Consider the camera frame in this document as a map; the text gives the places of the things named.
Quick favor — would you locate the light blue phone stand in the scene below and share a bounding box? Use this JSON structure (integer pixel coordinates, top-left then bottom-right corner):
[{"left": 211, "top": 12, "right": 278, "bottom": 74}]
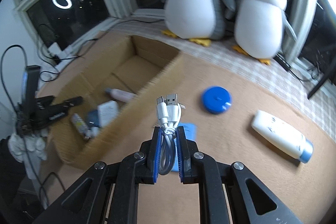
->
[{"left": 171, "top": 122, "right": 197, "bottom": 172}]

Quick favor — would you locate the white usb cable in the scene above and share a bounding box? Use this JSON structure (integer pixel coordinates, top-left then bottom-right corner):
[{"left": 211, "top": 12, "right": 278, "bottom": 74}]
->
[{"left": 156, "top": 93, "right": 186, "bottom": 176}]

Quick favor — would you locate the white usb charger block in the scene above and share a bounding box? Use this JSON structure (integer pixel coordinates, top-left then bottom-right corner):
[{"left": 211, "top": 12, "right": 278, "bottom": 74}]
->
[{"left": 97, "top": 101, "right": 119, "bottom": 128}]

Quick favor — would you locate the blue round tape measure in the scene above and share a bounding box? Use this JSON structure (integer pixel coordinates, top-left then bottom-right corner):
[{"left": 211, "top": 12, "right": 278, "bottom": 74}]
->
[{"left": 201, "top": 86, "right": 232, "bottom": 114}]

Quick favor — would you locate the pink small bottle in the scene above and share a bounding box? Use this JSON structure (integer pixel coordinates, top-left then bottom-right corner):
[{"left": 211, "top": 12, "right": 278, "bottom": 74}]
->
[{"left": 105, "top": 88, "right": 136, "bottom": 103}]

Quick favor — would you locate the white lotion bottle blue cap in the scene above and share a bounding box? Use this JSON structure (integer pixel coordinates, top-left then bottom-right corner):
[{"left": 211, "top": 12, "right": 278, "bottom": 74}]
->
[{"left": 251, "top": 110, "right": 314, "bottom": 164}]

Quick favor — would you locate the white gloved left hand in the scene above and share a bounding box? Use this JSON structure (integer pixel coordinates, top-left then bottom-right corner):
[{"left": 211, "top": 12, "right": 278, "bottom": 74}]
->
[{"left": 8, "top": 133, "right": 47, "bottom": 180}]

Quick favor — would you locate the open cardboard box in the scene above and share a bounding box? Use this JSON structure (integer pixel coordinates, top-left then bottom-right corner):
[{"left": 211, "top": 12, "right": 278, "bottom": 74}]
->
[{"left": 48, "top": 32, "right": 183, "bottom": 169}]

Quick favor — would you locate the orange beige table mat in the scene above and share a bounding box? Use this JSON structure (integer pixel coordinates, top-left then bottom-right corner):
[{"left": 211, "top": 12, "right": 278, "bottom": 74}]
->
[{"left": 41, "top": 31, "right": 335, "bottom": 223}]

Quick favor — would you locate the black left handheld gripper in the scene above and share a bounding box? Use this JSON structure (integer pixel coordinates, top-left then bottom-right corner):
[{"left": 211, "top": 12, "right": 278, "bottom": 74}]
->
[{"left": 16, "top": 96, "right": 83, "bottom": 135}]

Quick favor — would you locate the white power strip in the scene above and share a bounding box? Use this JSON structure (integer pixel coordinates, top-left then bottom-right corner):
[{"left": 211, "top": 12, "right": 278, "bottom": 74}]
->
[{"left": 48, "top": 43, "right": 75, "bottom": 71}]

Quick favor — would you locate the small plush penguin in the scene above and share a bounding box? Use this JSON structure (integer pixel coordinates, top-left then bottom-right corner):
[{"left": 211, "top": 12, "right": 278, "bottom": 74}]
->
[{"left": 233, "top": 0, "right": 297, "bottom": 65}]

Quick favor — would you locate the black tripod stand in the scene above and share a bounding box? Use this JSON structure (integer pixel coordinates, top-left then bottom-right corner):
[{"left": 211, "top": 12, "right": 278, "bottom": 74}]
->
[{"left": 307, "top": 64, "right": 335, "bottom": 99}]

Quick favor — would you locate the black inline cable switch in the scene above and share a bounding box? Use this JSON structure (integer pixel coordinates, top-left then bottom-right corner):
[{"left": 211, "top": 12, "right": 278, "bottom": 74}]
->
[{"left": 273, "top": 53, "right": 291, "bottom": 72}]

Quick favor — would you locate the black phone on mount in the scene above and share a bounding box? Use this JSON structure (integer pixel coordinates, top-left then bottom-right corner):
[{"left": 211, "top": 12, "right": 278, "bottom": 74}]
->
[{"left": 21, "top": 65, "right": 41, "bottom": 118}]

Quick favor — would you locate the black power cable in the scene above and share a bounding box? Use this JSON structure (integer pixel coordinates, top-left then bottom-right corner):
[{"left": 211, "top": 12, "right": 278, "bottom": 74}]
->
[{"left": 36, "top": 18, "right": 165, "bottom": 81}]

